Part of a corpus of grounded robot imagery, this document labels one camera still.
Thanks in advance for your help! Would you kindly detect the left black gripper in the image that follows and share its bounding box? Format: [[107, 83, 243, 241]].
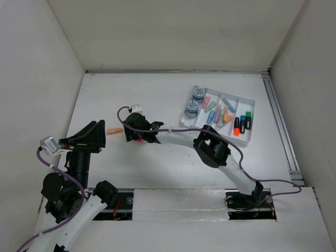
[[60, 118, 106, 189]]

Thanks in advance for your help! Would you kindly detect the blue patterned tape roll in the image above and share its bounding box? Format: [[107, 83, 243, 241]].
[[192, 87, 206, 102]]

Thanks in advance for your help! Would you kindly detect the blue eraser case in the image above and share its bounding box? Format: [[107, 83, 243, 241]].
[[206, 110, 215, 125]]

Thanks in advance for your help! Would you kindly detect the green eraser case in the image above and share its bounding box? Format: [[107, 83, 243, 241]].
[[204, 101, 217, 113]]

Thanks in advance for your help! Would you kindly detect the purple translucent marker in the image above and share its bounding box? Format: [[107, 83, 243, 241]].
[[213, 104, 222, 124]]

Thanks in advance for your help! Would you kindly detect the green cap clear marker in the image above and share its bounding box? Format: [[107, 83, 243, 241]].
[[217, 109, 225, 127]]

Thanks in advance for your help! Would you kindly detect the yellow cap translucent marker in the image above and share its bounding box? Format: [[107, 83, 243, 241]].
[[223, 106, 233, 123]]

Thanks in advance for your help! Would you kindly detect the blue cap clear marker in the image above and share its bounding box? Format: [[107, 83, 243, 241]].
[[222, 98, 236, 113]]

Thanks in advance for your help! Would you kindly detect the orange cap black highlighter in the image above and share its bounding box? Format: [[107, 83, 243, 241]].
[[234, 117, 240, 136]]

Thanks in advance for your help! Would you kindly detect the blue cap black highlighter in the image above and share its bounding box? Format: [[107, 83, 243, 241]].
[[239, 115, 246, 134]]

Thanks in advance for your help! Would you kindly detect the green cap black highlighter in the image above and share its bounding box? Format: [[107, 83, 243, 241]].
[[245, 111, 252, 130]]

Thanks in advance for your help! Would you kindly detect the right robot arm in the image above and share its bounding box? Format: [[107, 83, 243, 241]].
[[122, 112, 264, 209]]

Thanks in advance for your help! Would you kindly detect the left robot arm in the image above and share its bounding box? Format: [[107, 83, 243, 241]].
[[28, 120, 120, 251]]

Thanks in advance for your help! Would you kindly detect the white divided organizer tray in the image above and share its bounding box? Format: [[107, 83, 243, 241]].
[[180, 86, 256, 146]]

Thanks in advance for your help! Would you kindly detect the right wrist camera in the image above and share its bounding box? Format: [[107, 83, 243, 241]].
[[129, 104, 143, 115]]

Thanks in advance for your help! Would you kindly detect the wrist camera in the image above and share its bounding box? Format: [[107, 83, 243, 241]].
[[129, 104, 143, 115], [40, 136, 61, 156]]

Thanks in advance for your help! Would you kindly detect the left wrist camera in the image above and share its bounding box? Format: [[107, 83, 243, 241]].
[[40, 136, 61, 156]]

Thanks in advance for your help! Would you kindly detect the metal mounting rail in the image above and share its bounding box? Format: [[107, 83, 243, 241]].
[[94, 188, 277, 222]]

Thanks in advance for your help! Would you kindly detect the aluminium frame profile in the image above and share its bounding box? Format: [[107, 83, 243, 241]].
[[261, 71, 305, 186]]

